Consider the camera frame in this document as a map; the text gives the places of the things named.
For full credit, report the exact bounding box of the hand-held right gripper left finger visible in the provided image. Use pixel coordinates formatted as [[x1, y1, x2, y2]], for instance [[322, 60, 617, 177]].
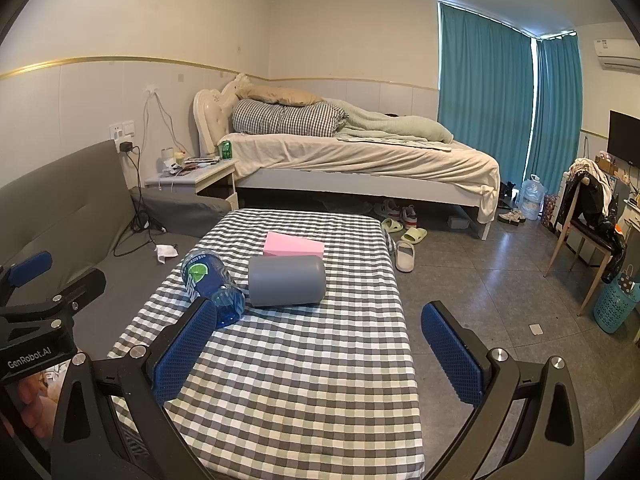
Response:
[[50, 297, 221, 480]]

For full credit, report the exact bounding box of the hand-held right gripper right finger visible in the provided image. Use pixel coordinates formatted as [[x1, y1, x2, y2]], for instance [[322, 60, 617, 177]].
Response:
[[420, 301, 586, 480]]

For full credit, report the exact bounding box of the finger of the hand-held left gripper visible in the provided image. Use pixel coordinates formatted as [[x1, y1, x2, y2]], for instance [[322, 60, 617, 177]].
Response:
[[7, 268, 108, 322], [0, 251, 54, 307]]

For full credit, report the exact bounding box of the grey cup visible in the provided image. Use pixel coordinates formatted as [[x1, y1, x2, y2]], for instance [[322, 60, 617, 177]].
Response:
[[248, 255, 327, 309]]

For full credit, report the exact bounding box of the person's left hand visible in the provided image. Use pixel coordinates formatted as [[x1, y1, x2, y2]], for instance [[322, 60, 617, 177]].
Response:
[[16, 369, 65, 438]]

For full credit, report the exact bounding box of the grey sofa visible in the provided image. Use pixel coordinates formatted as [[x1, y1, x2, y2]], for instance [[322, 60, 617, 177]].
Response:
[[0, 139, 234, 362]]

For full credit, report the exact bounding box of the blue water bottle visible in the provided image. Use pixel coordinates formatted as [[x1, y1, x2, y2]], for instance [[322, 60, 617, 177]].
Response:
[[180, 249, 247, 330]]

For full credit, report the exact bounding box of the white slipper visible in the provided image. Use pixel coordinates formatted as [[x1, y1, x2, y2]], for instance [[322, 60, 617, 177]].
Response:
[[394, 240, 416, 274]]

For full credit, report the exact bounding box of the checked tablecloth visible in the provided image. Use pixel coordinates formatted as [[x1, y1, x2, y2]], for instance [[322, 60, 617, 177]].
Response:
[[107, 208, 427, 480]]

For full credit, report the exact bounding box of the pink box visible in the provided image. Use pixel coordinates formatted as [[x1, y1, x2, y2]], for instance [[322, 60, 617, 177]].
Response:
[[263, 231, 326, 261]]

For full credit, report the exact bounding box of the teal laundry basket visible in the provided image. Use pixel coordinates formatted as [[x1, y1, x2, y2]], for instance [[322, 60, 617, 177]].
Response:
[[593, 277, 640, 334]]

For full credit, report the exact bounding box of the white nightstand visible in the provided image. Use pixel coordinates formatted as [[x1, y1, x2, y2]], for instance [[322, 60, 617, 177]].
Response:
[[144, 157, 240, 212]]

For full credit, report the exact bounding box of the large water jug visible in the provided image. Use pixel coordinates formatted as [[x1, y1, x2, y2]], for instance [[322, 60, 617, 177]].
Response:
[[519, 173, 546, 222]]

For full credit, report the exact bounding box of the wooden chair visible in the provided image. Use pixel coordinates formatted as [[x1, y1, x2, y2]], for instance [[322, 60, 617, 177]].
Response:
[[543, 170, 627, 317]]

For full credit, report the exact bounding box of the black jacket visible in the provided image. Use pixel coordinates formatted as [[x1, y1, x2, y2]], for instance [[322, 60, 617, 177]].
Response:
[[557, 167, 629, 284]]

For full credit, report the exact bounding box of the cream bed sheet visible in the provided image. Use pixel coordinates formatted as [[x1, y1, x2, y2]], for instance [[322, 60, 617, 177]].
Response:
[[219, 132, 501, 207]]

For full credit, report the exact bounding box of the bed with beige sheets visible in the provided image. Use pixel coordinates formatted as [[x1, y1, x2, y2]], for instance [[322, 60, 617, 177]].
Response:
[[193, 73, 501, 241]]

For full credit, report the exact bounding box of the white garment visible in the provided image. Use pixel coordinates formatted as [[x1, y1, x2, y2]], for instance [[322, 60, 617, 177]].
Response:
[[572, 157, 614, 219]]

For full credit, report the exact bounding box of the pale green blanket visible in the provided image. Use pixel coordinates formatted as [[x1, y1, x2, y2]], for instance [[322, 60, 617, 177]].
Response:
[[327, 98, 455, 144]]

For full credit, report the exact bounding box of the checked quilt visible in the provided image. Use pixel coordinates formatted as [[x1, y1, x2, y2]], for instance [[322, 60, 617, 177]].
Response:
[[230, 98, 350, 137]]

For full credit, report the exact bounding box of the narrow teal curtain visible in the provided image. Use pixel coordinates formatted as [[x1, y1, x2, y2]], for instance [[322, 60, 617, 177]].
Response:
[[529, 29, 584, 197]]

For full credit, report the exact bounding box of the wide teal curtain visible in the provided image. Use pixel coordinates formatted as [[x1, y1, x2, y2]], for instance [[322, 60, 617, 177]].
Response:
[[437, 0, 539, 187]]

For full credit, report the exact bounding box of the beige pillow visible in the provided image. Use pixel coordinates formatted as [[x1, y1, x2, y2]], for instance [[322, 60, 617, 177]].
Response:
[[243, 85, 325, 107]]

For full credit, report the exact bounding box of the black television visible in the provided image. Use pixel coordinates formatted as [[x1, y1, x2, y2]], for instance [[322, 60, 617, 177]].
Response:
[[607, 109, 640, 167]]

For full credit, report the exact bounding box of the white air conditioner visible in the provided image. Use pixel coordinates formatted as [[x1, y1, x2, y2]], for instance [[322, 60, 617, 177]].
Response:
[[593, 37, 640, 71]]

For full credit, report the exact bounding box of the black cable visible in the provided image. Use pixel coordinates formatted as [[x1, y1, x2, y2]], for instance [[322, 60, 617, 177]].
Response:
[[113, 150, 167, 259]]

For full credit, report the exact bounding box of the white cable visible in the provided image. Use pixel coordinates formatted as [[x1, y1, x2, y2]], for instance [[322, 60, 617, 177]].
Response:
[[142, 90, 189, 162]]

